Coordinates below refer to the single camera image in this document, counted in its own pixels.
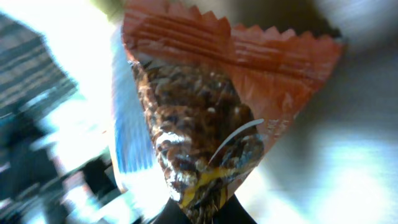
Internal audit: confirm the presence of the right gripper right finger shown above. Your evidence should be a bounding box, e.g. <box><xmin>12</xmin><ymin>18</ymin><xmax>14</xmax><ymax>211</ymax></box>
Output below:
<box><xmin>213</xmin><ymin>195</ymin><xmax>257</xmax><ymax>224</ymax></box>

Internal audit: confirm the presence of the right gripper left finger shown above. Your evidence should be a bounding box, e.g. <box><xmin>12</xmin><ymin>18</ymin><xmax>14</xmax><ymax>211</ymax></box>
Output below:
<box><xmin>152</xmin><ymin>198</ymin><xmax>192</xmax><ymax>224</ymax></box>

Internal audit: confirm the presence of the red Top chocolate bar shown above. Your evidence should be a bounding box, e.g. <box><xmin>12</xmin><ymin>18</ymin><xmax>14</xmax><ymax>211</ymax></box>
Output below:
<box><xmin>122</xmin><ymin>0</ymin><xmax>343</xmax><ymax>223</ymax></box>

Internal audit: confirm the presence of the white barcode scanner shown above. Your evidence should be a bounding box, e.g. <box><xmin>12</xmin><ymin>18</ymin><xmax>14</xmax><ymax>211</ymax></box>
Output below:
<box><xmin>1</xmin><ymin>1</ymin><xmax>164</xmax><ymax>223</ymax></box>

